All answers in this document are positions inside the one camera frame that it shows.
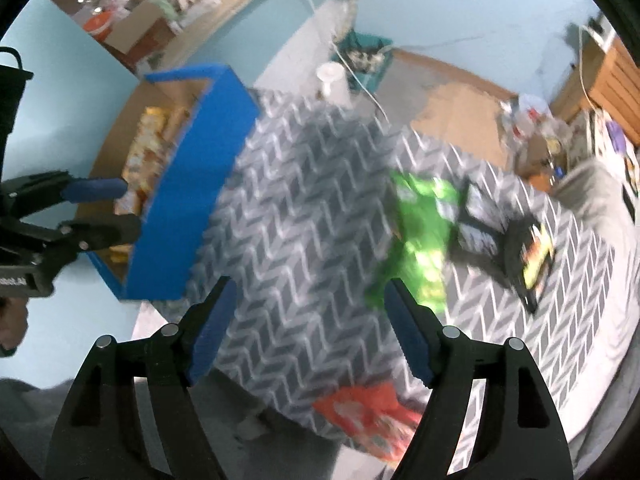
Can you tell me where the white electric kettle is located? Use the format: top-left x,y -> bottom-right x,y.
317,62 -> 352,107

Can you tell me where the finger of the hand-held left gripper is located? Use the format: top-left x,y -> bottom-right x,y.
0,169 -> 129,223
27,212 -> 144,282

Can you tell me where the orange lidded container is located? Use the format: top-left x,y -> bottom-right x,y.
81,9 -> 119,40

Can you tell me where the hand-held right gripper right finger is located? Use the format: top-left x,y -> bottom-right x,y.
384,277 -> 573,480

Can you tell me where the white wall power strip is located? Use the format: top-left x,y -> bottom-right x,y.
581,19 -> 619,54

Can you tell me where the grey chevron tablecloth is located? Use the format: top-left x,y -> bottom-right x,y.
185,87 -> 618,453

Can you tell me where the clear bag of bottles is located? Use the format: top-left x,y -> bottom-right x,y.
499,92 -> 557,147

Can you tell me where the white power cable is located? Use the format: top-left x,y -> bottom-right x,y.
285,0 -> 392,123

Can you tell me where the blue-edged cardboard box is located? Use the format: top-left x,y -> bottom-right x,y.
87,63 -> 262,302

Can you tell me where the open brown cardboard box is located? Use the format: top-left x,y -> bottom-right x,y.
101,0 -> 175,57

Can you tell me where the red orange snack packet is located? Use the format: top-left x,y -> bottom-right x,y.
312,381 -> 427,465

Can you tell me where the flat cardboard sheet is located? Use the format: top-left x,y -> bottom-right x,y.
414,82 -> 519,172

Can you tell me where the wooden headboard shelf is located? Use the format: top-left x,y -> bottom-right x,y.
549,35 -> 640,132

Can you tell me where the printed pillow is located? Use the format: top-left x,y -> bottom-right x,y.
584,109 -> 640,197

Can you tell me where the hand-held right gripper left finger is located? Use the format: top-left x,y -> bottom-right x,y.
47,276 -> 238,480

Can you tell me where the green snack bag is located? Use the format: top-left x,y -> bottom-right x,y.
364,170 -> 462,317

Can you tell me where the teal storage basket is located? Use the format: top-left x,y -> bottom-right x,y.
334,29 -> 395,92

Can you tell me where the black and yellow snack packet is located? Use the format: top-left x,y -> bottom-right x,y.
501,219 -> 557,315

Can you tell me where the person's left hand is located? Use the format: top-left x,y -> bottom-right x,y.
0,300 -> 29,359

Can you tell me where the grey bed sheet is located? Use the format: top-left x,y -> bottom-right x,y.
549,160 -> 640,463

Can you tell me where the pile of yellow snack packets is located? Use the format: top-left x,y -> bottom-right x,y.
112,104 -> 195,267

